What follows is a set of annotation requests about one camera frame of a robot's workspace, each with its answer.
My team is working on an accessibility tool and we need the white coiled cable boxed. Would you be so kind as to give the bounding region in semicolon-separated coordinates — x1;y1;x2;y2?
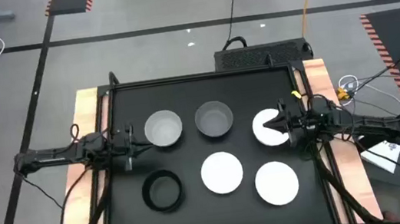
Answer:
336;68;400;117

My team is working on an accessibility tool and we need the black frame handle loop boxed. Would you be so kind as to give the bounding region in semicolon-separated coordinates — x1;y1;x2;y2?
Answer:
107;70;121;88

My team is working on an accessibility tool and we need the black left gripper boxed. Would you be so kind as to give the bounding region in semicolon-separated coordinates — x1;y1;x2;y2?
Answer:
107;121;156;174

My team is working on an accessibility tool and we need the dark gray bowl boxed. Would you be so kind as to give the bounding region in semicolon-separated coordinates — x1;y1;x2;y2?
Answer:
192;98;236;141

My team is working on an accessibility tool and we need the light gray bowl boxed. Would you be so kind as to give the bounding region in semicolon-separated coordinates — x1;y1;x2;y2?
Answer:
141;107;186;150

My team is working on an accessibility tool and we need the black computer case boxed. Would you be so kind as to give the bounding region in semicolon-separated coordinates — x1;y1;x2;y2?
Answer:
212;36;315;74

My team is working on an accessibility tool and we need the yellow cable connector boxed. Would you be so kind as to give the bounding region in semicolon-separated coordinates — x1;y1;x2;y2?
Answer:
336;85;351;101

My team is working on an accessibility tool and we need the white paper sheet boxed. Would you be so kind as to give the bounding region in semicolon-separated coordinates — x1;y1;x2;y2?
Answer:
359;137;400;179

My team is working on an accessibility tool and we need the white bowl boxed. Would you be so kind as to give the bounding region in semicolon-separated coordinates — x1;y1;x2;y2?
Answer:
252;157;302;209
250;105;291;150
197;148;246;197

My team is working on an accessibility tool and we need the black floor cable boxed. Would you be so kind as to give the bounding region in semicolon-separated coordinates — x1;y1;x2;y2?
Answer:
216;0;250;51

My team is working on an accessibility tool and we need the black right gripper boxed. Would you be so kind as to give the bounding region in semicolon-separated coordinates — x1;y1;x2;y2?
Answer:
259;94;319;150

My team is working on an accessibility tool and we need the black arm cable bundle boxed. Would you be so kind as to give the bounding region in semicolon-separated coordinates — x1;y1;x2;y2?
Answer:
310;135;384;224
46;160;117;224

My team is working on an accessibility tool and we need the black bowl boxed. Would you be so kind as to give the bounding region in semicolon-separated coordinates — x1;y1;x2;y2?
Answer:
138;166;188;216

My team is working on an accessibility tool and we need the thin black cable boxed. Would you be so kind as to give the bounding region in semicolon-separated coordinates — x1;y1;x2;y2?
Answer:
346;46;400;93

